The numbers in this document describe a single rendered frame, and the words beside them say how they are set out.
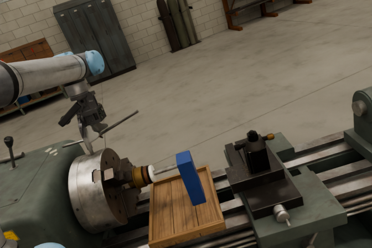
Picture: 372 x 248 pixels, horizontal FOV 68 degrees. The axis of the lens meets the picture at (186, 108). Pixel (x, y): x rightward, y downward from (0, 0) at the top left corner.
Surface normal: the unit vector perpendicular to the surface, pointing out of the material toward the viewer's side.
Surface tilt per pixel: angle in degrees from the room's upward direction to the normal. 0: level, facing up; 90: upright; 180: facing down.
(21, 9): 90
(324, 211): 0
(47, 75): 98
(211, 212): 0
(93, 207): 74
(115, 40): 90
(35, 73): 86
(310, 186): 0
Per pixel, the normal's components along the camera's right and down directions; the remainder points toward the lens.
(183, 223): -0.29, -0.86
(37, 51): 0.29, 0.34
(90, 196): -0.07, -0.10
